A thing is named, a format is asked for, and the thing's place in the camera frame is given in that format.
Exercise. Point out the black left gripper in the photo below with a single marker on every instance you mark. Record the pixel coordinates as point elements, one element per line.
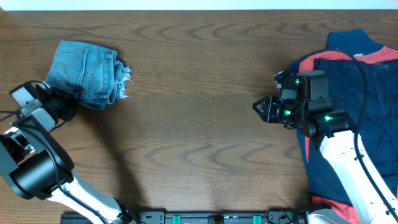
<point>69,97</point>

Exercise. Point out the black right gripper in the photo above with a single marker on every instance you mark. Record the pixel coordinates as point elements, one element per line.
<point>270,114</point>

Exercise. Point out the light blue denim jeans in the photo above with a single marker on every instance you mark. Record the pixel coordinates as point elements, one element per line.
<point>93,73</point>

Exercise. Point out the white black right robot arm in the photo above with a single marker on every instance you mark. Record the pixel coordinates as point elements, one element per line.
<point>304,103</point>

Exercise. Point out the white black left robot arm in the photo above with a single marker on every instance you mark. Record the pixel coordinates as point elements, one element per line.
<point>34,165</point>

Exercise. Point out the navy and red t-shirt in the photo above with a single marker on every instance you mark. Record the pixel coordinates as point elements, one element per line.
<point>350,57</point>

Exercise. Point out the black rail with green clips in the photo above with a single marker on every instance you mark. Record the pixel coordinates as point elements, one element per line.
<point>268,217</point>

